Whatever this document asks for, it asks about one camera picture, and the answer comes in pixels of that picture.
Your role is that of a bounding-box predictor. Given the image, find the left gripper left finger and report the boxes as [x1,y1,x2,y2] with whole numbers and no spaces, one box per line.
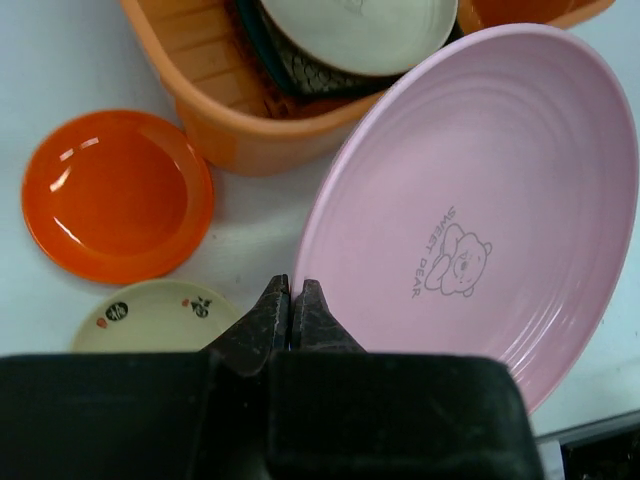
[1,275,289,479]

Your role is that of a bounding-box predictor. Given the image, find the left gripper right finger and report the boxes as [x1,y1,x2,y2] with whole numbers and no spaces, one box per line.
[291,278,546,480]

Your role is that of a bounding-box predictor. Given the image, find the beige floral round plate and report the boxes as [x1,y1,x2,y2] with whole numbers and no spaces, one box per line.
[70,279,240,353]

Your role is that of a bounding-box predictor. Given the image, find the small orange round plate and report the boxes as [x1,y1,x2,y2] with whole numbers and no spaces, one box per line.
[21,109,215,285]

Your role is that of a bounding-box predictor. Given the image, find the pink round plate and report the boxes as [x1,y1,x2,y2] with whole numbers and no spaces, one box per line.
[292,24,639,409]

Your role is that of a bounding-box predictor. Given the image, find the black floral square plate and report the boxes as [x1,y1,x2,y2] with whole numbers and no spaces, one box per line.
[259,1,459,96]

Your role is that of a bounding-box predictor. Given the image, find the cream white round plate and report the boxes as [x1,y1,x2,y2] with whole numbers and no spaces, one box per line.
[261,0,458,77]

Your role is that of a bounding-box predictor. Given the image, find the teal square plate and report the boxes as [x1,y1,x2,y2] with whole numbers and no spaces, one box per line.
[234,0,300,97]

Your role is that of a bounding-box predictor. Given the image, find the orange plastic bin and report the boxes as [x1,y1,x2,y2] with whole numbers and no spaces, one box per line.
[119,0,616,177]

